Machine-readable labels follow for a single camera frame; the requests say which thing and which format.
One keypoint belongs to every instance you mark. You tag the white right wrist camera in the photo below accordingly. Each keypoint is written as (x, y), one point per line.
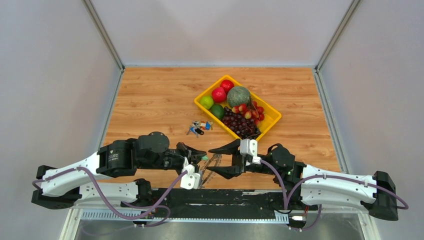
(249, 150)

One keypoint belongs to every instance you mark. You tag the red apple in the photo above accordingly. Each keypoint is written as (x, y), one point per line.
(227, 85)
(219, 95)

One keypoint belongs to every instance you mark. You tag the green netted melon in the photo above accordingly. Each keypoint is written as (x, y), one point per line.
(238, 95)

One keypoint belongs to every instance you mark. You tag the red apple far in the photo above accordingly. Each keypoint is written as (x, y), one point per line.
(227, 85)

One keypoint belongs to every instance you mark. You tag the light green apple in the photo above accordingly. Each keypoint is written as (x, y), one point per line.
(207, 102)

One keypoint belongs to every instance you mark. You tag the dark green lime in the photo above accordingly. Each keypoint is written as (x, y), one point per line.
(218, 111)

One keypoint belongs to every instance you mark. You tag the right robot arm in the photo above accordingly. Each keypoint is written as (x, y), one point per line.
(305, 185)

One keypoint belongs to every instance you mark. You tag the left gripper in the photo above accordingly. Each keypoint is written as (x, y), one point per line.
(191, 154)

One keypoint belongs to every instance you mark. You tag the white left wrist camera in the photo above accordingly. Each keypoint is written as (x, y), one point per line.
(192, 178)

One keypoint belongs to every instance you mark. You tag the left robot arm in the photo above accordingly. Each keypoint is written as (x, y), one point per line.
(62, 188)

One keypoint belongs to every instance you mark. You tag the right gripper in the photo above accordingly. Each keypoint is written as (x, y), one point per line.
(236, 168)

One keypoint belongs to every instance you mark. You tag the red apple near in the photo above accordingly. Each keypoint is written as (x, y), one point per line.
(219, 95)

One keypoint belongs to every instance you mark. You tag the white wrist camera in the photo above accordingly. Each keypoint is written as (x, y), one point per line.
(192, 178)
(249, 150)

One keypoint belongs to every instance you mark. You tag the pile of tagged keys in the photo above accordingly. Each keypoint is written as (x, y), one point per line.
(198, 128)

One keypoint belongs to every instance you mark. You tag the purple grape bunch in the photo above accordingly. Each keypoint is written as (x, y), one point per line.
(244, 129)

